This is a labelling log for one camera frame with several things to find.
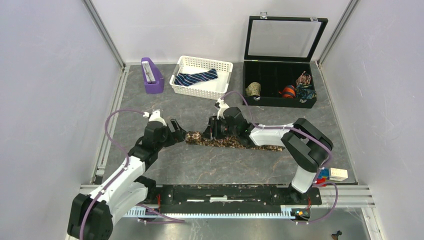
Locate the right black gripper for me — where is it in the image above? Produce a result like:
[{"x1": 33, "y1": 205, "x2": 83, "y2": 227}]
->
[{"x1": 200, "y1": 115, "x2": 238, "y2": 141}]

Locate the brown floral tie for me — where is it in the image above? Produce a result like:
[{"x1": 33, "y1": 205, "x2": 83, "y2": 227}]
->
[{"x1": 185, "y1": 131, "x2": 286, "y2": 152}]

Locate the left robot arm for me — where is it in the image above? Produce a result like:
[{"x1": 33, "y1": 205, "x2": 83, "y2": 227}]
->
[{"x1": 67, "y1": 118, "x2": 187, "y2": 240}]

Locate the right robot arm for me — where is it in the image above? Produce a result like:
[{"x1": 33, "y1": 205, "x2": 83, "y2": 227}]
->
[{"x1": 201, "y1": 107, "x2": 334, "y2": 204}]

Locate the white plastic basket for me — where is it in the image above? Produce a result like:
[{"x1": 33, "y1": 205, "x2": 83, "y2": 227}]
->
[{"x1": 169, "y1": 55, "x2": 234, "y2": 100}]

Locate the navy striped tie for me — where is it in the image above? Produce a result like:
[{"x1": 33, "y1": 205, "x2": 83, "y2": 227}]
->
[{"x1": 174, "y1": 68, "x2": 218, "y2": 87}]

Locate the purple metronome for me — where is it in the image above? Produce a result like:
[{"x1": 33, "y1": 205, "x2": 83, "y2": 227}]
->
[{"x1": 141, "y1": 57, "x2": 165, "y2": 94}]

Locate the olive rolled tie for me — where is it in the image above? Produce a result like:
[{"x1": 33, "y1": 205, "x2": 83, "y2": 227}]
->
[{"x1": 245, "y1": 82, "x2": 261, "y2": 97}]

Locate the orange navy rolled tie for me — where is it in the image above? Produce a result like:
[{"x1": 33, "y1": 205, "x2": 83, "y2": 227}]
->
[{"x1": 279, "y1": 85, "x2": 296, "y2": 99}]

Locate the black display case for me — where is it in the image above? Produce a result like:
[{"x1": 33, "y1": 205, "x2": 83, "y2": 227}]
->
[{"x1": 242, "y1": 16, "x2": 329, "y2": 109}]

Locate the teal patterned tie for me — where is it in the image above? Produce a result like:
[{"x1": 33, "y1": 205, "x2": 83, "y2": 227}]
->
[{"x1": 295, "y1": 84, "x2": 317, "y2": 100}]

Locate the pink patterned tie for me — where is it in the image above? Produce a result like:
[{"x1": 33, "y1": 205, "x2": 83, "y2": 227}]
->
[{"x1": 295, "y1": 71, "x2": 312, "y2": 86}]

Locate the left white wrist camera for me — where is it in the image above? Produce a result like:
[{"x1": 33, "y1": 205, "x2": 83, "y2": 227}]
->
[{"x1": 142, "y1": 109, "x2": 167, "y2": 126}]

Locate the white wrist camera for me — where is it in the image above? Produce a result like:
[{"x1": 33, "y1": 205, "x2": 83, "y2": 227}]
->
[
  {"x1": 142, "y1": 109, "x2": 167, "y2": 126},
  {"x1": 214, "y1": 98, "x2": 229, "y2": 119}
]

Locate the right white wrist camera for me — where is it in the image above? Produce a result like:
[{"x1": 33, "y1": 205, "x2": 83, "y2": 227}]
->
[{"x1": 214, "y1": 98, "x2": 229, "y2": 119}]

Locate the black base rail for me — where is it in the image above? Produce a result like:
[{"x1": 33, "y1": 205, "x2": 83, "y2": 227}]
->
[{"x1": 143, "y1": 184, "x2": 322, "y2": 214}]

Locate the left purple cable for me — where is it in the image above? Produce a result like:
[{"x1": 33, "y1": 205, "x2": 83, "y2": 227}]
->
[{"x1": 79, "y1": 109, "x2": 186, "y2": 240}]

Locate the purple cable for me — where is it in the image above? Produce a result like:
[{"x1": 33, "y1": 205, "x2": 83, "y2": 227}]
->
[
  {"x1": 79, "y1": 109, "x2": 186, "y2": 240},
  {"x1": 220, "y1": 91, "x2": 339, "y2": 225}
]

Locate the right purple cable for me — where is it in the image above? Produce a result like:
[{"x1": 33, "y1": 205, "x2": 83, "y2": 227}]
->
[{"x1": 220, "y1": 91, "x2": 339, "y2": 225}]

